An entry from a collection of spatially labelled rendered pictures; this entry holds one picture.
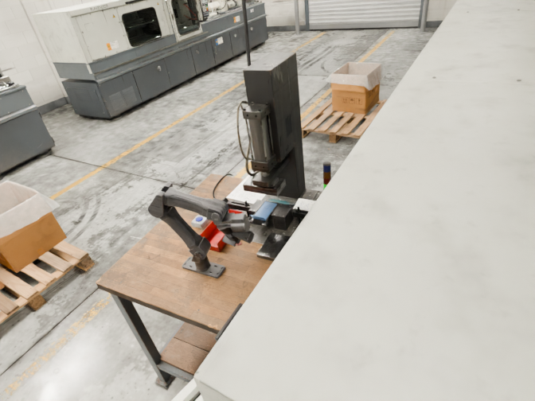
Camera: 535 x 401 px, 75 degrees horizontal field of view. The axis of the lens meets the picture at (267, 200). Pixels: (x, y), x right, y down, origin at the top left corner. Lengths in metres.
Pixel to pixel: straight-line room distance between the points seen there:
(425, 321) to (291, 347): 0.15
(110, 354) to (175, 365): 0.64
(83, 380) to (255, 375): 2.35
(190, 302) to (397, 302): 1.18
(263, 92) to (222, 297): 0.86
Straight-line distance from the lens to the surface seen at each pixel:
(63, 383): 2.78
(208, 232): 1.79
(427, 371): 0.41
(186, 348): 2.26
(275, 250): 1.62
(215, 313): 1.47
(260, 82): 1.51
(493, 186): 0.66
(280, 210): 1.74
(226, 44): 8.91
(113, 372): 2.64
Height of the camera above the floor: 2.03
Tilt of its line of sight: 35 degrees down
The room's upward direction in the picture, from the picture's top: 8 degrees counter-clockwise
